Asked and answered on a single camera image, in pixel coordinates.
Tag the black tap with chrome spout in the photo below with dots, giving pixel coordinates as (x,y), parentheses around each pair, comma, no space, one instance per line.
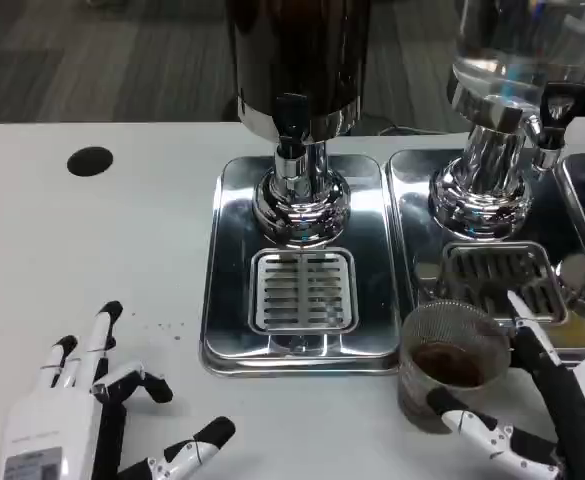
(291,115)
(557,112)

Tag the clear drink dispenser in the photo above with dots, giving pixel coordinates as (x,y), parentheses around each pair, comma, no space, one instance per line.
(492,190)

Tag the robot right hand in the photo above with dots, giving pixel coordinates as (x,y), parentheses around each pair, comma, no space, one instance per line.
(572,415)

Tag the steel drain grid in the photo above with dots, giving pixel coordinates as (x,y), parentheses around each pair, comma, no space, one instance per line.
(492,270)
(302,292)

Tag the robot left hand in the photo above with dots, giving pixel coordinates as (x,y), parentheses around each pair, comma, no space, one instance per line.
(47,415)

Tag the dark drink dispenser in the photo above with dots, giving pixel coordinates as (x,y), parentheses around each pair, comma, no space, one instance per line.
(332,60)

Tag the clear ribbed glass cup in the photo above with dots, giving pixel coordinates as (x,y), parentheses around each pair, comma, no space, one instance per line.
(447,360)

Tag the steel drip tray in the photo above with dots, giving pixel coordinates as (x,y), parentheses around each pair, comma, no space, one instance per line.
(377,280)
(584,200)
(422,210)

